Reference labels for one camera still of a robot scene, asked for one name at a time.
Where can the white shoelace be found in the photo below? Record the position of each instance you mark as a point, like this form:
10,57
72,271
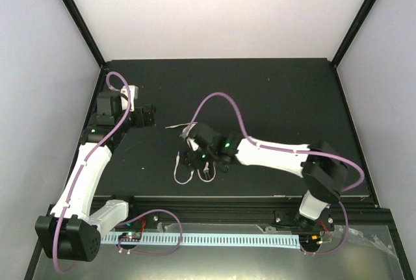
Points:
180,173

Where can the black frame post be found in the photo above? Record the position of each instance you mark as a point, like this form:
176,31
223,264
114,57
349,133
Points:
352,31
82,27

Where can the black canvas sneaker white sole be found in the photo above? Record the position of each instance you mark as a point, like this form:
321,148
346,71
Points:
210,163

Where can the black front mounting rail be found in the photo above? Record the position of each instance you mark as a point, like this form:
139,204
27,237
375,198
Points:
249,210

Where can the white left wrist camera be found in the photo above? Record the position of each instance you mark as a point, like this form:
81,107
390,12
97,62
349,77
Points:
129,92

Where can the right black frame post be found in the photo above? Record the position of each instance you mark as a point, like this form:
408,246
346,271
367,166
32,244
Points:
352,31

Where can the right small circuit board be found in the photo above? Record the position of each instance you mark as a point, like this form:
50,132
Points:
315,240

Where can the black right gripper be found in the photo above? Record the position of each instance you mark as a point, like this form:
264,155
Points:
191,160

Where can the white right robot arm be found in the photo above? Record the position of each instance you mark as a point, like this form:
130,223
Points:
324,175

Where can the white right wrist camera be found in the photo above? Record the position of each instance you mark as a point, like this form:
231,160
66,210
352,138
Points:
187,134

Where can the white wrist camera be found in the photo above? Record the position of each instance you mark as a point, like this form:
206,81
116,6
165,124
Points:
187,134
129,92

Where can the left black frame post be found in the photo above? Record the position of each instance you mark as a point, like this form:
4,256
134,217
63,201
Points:
82,27

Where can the left small circuit board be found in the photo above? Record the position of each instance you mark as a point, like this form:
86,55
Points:
130,237

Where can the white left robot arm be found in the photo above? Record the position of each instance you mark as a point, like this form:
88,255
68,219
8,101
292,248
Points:
71,231

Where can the small circuit board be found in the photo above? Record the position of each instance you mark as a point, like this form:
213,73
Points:
130,237
315,240

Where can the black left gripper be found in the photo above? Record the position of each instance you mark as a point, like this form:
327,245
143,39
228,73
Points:
140,122

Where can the light blue slotted cable duct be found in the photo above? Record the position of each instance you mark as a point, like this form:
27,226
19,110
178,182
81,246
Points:
209,239

